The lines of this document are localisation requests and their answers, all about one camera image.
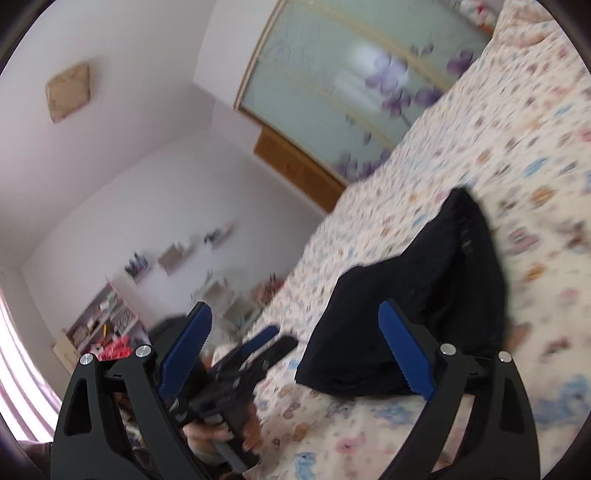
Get white wall shelf with trinkets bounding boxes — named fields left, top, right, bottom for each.
left=203, top=223, right=234, bottom=248

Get pile of brown bags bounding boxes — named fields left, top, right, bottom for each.
left=255, top=274, right=283, bottom=302

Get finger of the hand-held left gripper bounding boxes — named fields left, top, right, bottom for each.
left=231, top=325, right=280, bottom=365
left=247, top=335, right=300, bottom=376

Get white wall shelf with bottles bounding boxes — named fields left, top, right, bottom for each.
left=124, top=251, right=151, bottom=285

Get clear tube of plush toys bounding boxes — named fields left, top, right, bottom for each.
left=455, top=0, right=502, bottom=34

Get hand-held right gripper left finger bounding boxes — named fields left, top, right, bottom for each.
left=50, top=302, right=214, bottom=480

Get flower glass sliding wardrobe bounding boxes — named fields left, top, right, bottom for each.
left=233, top=0, right=504, bottom=184

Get pink striped curtain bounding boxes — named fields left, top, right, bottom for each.
left=0, top=286, right=62, bottom=441

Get red item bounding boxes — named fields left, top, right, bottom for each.
left=91, top=336, right=133, bottom=361

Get bear printed blanket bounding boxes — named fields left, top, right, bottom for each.
left=217, top=0, right=591, bottom=480

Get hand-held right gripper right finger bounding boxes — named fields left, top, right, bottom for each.
left=378, top=299, right=541, bottom=480

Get white metal rack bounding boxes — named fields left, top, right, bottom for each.
left=191, top=274, right=265, bottom=334

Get white bookcase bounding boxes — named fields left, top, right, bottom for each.
left=52, top=281, right=149, bottom=371

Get person's left hand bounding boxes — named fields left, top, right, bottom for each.
left=182, top=401, right=265, bottom=464

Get white wall shelf with frame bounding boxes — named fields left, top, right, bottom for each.
left=157, top=242, right=195, bottom=276

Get square woven ceiling lamp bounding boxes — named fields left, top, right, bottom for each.
left=45, top=62, right=92, bottom=124

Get black pants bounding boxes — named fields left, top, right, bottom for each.
left=294, top=187, right=509, bottom=398

